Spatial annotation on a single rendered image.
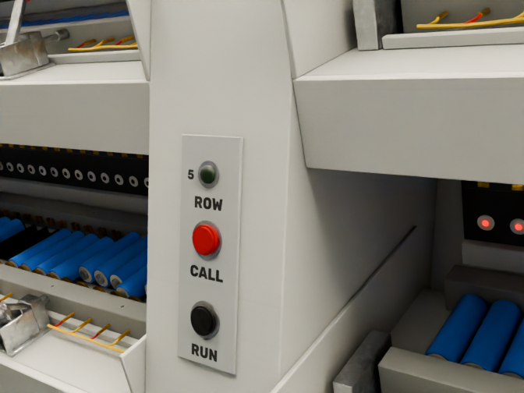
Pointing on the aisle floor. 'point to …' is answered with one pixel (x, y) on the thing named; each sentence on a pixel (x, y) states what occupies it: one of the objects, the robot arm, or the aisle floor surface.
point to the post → (260, 197)
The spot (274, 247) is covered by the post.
